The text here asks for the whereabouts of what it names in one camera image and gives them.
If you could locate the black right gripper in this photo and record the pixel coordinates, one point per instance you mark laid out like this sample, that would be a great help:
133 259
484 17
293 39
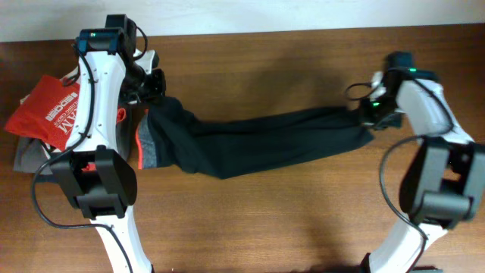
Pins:
364 114

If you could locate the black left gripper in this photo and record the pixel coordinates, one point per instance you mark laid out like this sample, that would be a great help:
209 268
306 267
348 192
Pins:
158 89

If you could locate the black leggings red waistband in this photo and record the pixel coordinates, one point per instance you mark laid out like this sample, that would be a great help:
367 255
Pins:
169 135

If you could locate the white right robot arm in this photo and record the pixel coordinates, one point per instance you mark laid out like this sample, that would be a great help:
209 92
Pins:
443 185

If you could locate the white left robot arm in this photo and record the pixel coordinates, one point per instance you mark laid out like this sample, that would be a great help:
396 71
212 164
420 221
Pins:
91 172

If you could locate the white folded garment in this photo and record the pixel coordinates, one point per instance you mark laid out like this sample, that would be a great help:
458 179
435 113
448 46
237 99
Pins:
72 74

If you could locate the red printed t-shirt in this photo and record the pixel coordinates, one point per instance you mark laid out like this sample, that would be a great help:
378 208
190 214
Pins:
104 120

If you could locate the grey folded garment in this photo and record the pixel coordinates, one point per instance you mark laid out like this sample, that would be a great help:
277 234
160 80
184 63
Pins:
31 153

